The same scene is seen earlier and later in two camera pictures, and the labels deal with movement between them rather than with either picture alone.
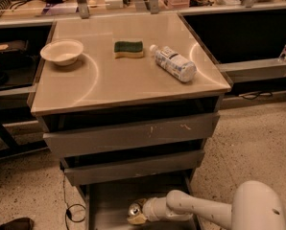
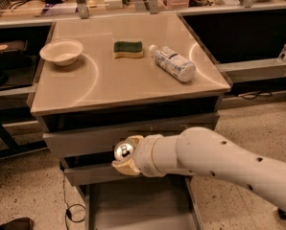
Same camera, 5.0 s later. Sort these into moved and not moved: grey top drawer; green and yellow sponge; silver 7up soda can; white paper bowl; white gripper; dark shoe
Moved: silver 7up soda can; white gripper
Not moved: white paper bowl; dark shoe; green and yellow sponge; grey top drawer
